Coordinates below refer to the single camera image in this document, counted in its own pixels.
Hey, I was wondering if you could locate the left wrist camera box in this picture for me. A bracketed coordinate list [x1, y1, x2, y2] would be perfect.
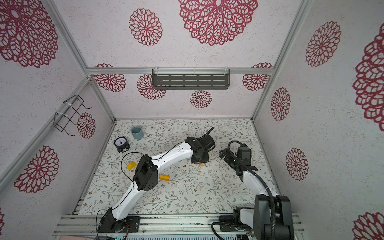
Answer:
[198, 134, 216, 152]

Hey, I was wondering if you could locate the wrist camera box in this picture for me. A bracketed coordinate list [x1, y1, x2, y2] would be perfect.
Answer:
[198, 134, 216, 152]
[237, 147, 252, 166]

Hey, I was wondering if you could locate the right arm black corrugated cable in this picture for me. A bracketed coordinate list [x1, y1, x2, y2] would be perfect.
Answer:
[210, 140, 277, 240]

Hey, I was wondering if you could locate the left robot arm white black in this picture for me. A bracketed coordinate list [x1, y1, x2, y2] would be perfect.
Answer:
[96, 139, 216, 234]

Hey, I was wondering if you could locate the aluminium front rail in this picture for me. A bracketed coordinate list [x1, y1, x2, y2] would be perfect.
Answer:
[53, 213, 306, 238]

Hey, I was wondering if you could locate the orange cylinder block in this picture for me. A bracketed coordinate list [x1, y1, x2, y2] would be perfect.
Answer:
[159, 175, 170, 182]

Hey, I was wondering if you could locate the black alarm clock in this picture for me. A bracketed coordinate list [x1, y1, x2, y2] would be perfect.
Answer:
[114, 137, 131, 153]

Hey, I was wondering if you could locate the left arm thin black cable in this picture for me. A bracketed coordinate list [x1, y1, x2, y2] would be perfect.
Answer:
[95, 151, 148, 238]

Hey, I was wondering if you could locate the dark grey wall shelf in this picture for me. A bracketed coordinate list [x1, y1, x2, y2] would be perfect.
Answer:
[152, 69, 231, 90]

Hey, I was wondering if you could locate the yellow house-shaped block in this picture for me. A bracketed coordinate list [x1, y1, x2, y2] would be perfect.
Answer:
[127, 162, 137, 171]

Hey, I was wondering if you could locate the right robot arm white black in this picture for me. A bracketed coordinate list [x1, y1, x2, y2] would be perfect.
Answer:
[219, 147, 295, 240]

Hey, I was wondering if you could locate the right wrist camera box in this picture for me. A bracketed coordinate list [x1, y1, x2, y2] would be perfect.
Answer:
[237, 147, 252, 166]

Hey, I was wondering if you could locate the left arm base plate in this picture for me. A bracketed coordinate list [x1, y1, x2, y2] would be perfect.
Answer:
[97, 216, 141, 234]

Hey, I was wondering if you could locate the teal ceramic cup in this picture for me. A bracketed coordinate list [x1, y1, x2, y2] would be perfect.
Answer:
[131, 126, 144, 141]

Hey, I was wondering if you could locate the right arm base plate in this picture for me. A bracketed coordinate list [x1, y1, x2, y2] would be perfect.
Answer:
[219, 215, 252, 232]

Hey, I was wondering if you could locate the black wire wall rack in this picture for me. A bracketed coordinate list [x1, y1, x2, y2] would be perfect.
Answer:
[53, 95, 91, 137]

